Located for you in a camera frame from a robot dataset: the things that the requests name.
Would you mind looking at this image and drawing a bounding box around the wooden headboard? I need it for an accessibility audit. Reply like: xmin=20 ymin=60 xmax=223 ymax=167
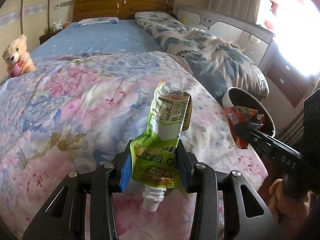
xmin=72 ymin=0 xmax=175 ymax=22

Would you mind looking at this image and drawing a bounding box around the blue white patterned duvet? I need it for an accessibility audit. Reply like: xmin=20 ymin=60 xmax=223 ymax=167
xmin=135 ymin=11 xmax=269 ymax=102

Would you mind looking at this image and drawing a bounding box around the green drink pouch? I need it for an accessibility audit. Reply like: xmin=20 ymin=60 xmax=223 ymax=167
xmin=130 ymin=81 xmax=192 ymax=212

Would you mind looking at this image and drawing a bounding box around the right hand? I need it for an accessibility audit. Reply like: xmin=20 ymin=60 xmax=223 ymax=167
xmin=268 ymin=179 xmax=310 ymax=224

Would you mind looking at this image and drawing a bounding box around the beige teddy bear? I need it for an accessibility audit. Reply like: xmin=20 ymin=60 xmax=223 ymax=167
xmin=2 ymin=34 xmax=36 ymax=79

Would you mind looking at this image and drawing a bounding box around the white bunny plush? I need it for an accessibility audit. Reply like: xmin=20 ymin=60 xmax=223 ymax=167
xmin=53 ymin=19 xmax=63 ymax=31

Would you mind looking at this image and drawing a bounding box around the orange printed snack wrapper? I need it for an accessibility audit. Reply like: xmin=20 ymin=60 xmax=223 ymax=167
xmin=225 ymin=106 xmax=265 ymax=149

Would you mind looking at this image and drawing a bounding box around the cream sliding wardrobe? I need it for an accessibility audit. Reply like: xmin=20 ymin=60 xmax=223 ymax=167
xmin=0 ymin=0 xmax=52 ymax=83

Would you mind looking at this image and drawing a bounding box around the pink floral quilt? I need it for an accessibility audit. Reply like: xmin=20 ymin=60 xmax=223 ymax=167
xmin=1 ymin=52 xmax=267 ymax=238

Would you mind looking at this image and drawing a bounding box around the grey bed guard rail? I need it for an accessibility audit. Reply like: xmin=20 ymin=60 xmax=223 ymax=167
xmin=176 ymin=4 xmax=276 ymax=73

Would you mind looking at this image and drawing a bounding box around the round grey trash bin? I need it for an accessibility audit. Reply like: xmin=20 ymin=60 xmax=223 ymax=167
xmin=222 ymin=87 xmax=276 ymax=138

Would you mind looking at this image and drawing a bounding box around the red white dresser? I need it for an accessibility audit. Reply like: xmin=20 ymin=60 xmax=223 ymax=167
xmin=260 ymin=42 xmax=313 ymax=131

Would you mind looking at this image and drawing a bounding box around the dark wooden nightstand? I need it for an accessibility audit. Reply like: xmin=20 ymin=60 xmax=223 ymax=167
xmin=39 ymin=29 xmax=62 ymax=44

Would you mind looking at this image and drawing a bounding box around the blue bed sheet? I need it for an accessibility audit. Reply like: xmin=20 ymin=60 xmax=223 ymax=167
xmin=30 ymin=20 xmax=163 ymax=59

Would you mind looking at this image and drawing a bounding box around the white blue pillow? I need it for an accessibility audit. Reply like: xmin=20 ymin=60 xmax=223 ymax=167
xmin=75 ymin=17 xmax=119 ymax=27

